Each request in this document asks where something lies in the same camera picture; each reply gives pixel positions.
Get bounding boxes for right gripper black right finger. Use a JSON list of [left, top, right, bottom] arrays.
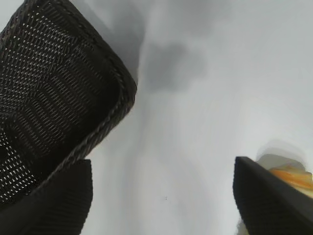
[[234, 156, 313, 235]]

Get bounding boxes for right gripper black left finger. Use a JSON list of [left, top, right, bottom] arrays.
[[0, 158, 94, 235]]

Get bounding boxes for long twisted bread loaf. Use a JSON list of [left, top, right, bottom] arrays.
[[255, 153, 313, 193]]

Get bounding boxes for dark brown wicker basket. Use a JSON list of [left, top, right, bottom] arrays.
[[0, 0, 137, 204]]

